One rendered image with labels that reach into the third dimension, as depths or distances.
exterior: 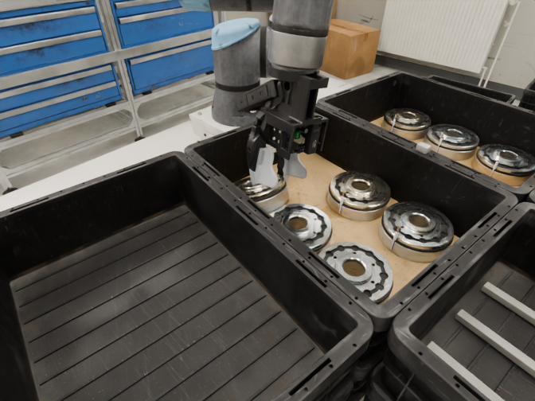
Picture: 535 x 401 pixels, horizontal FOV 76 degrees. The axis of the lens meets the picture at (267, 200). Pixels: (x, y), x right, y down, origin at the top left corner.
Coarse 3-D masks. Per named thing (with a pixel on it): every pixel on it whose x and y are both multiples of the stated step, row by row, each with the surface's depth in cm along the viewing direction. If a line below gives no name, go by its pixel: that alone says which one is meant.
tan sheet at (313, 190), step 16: (304, 160) 71; (320, 160) 71; (320, 176) 66; (288, 192) 62; (304, 192) 62; (320, 192) 62; (320, 208) 59; (336, 224) 56; (352, 224) 56; (368, 224) 56; (336, 240) 53; (352, 240) 53; (368, 240) 53; (384, 256) 50; (400, 272) 48; (416, 272) 48; (400, 288) 46
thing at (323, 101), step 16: (384, 80) 79; (432, 80) 78; (336, 96) 71; (480, 96) 71; (528, 112) 65; (416, 144) 56; (448, 160) 52; (480, 176) 49; (512, 192) 46; (528, 192) 46
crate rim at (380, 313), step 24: (192, 144) 56; (456, 168) 51; (240, 192) 46; (504, 192) 46; (264, 216) 42; (288, 240) 40; (456, 240) 39; (312, 264) 37; (432, 264) 37; (408, 288) 34; (384, 312) 32
